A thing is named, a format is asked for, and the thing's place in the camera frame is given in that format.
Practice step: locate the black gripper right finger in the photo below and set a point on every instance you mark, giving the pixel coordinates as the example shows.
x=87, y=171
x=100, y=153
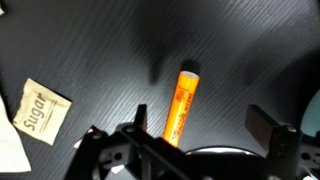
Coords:
x=283, y=150

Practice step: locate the tan sugar packet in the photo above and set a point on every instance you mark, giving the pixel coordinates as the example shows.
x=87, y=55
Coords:
x=41, y=111

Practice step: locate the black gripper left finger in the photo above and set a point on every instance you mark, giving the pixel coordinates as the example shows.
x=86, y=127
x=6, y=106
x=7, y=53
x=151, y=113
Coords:
x=110, y=156

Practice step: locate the orange sharpie marker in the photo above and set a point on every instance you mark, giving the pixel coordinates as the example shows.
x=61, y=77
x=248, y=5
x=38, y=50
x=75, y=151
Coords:
x=181, y=106

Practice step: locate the white paper napkin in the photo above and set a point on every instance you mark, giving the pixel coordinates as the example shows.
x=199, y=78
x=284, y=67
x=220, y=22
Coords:
x=11, y=146

